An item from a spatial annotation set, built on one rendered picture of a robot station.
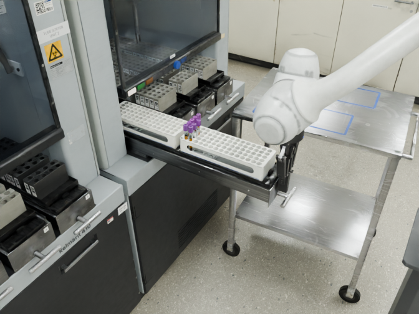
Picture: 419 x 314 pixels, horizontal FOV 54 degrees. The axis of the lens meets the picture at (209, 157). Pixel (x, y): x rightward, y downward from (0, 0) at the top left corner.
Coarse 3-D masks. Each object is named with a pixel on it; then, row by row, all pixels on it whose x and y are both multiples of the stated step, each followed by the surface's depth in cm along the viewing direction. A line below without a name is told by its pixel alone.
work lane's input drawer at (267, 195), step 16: (128, 144) 144; (144, 144) 139; (160, 144) 137; (160, 160) 139; (176, 160) 135; (192, 160) 131; (208, 176) 130; (224, 176) 126; (240, 176) 124; (272, 176) 123; (256, 192) 123; (272, 192) 122
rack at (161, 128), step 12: (120, 108) 146; (132, 108) 146; (144, 108) 146; (132, 120) 140; (144, 120) 141; (156, 120) 141; (168, 120) 140; (180, 120) 140; (132, 132) 142; (144, 132) 144; (156, 132) 135; (168, 132) 135; (180, 132) 134; (168, 144) 135
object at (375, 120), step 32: (256, 96) 162; (352, 96) 162; (384, 96) 162; (320, 128) 143; (352, 128) 143; (384, 128) 143; (416, 128) 150; (288, 192) 197; (320, 192) 197; (352, 192) 197; (384, 192) 141; (256, 224) 182; (288, 224) 180; (320, 224) 180; (352, 224) 180; (352, 256) 166; (352, 288) 174
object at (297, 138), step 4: (296, 136) 109; (300, 136) 110; (292, 140) 110; (296, 140) 110; (300, 140) 111; (284, 144) 111; (288, 144) 111; (292, 144) 115; (280, 148) 113; (288, 148) 112; (288, 152) 113
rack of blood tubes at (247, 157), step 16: (208, 128) 135; (192, 144) 129; (208, 144) 128; (224, 144) 129; (240, 144) 129; (256, 144) 128; (208, 160) 129; (224, 160) 131; (240, 160) 122; (256, 160) 121; (272, 160) 125; (256, 176) 122
